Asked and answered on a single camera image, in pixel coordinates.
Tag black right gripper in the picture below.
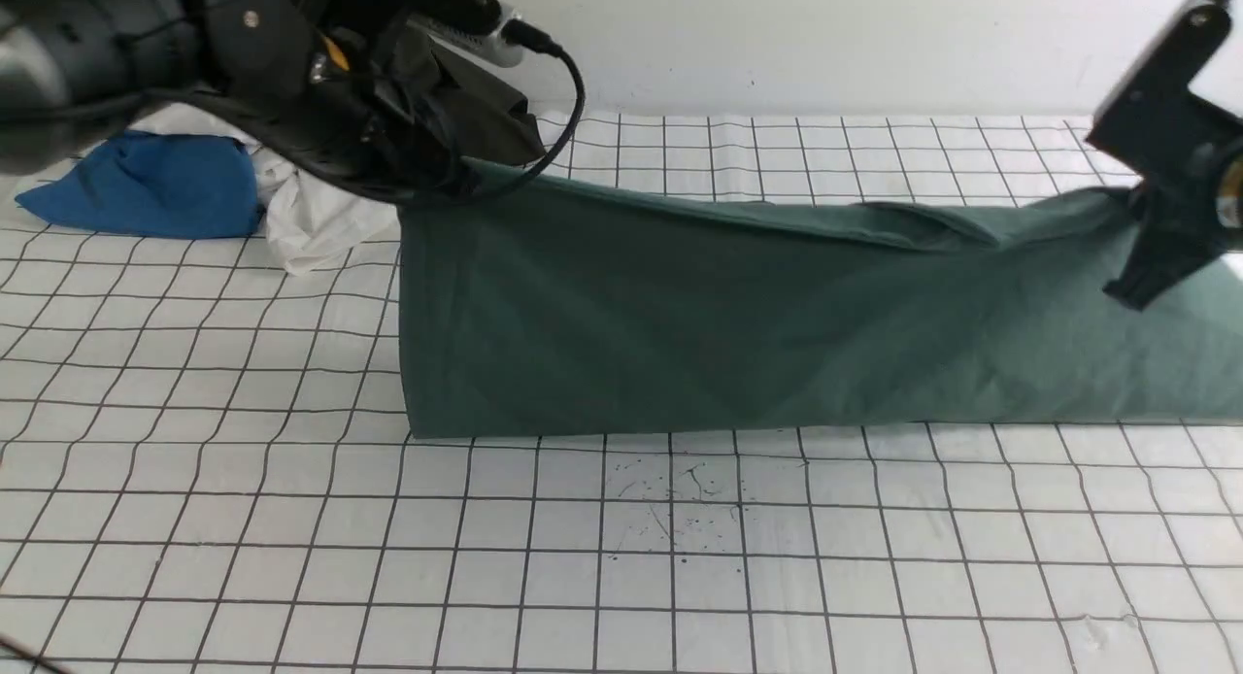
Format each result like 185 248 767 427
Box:
1088 0 1242 310

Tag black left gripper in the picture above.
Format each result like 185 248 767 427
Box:
312 15 547 204

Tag green long-sleeve top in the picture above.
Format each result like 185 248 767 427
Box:
398 178 1241 438

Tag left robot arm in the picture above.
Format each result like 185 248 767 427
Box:
1 0 585 205

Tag white garment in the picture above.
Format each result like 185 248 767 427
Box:
131 104 399 276

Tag blue garment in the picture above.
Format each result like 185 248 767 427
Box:
15 131 265 240

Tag white grid tablecloth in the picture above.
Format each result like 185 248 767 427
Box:
2 168 1241 673

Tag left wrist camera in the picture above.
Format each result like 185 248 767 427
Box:
346 0 525 68

